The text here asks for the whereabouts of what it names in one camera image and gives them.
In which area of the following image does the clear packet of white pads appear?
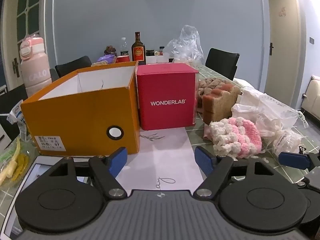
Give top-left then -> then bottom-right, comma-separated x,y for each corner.
271,129 -> 304,155

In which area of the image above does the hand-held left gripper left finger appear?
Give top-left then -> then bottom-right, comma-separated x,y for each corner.
47,147 -> 128,201

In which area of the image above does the orange cardboard box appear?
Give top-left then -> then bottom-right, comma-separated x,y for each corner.
20,60 -> 140,157

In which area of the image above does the pink water bottle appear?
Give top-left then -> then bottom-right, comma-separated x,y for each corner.
19,34 -> 53,98

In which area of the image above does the white container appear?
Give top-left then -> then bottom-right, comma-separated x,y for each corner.
146,55 -> 168,64

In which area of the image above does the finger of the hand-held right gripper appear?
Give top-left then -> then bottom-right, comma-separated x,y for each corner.
278,149 -> 320,170

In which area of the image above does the white tablet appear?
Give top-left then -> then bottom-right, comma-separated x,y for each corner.
4,155 -> 94,240

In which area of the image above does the clear crumpled plastic bag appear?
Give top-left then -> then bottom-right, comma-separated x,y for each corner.
255,92 -> 309,138

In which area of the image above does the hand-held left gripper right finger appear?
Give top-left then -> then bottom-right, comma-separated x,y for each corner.
193,146 -> 275,201

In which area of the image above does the glass-paned door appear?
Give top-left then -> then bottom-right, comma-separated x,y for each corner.
5,0 -> 47,90

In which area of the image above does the clear plastic bag of bread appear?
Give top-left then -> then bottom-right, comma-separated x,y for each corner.
164,25 -> 204,67

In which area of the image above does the clear packet of yellow snacks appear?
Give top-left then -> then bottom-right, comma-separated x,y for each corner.
0,136 -> 33,185

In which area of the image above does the purple pouch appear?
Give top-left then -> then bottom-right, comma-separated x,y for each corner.
97,53 -> 117,64

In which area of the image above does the brown liquor bottle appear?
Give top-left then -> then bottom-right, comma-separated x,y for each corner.
131,32 -> 146,65

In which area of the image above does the green checked tablecloth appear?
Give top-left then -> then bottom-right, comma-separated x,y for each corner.
0,64 -> 320,200

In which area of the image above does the red square box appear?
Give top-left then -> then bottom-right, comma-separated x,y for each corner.
135,63 -> 200,131

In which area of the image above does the brown knitted item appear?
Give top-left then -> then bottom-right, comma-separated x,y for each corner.
196,77 -> 233,114

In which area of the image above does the white yellow bundle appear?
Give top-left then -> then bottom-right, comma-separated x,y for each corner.
234,78 -> 250,88

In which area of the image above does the white blue milk carton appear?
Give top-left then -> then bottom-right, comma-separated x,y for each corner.
6,100 -> 30,140

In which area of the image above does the cream sofa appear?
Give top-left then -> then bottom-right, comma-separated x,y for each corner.
301,75 -> 320,123

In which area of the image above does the pink white crochet cloth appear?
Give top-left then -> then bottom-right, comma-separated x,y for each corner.
204,117 -> 262,159

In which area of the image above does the brown bread-shaped sponge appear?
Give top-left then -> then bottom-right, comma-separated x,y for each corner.
202,84 -> 242,125

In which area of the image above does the white table runner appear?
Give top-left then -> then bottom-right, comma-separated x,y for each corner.
116,127 -> 204,198

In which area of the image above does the clear plastic bottle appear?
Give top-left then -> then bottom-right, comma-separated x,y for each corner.
120,37 -> 129,57

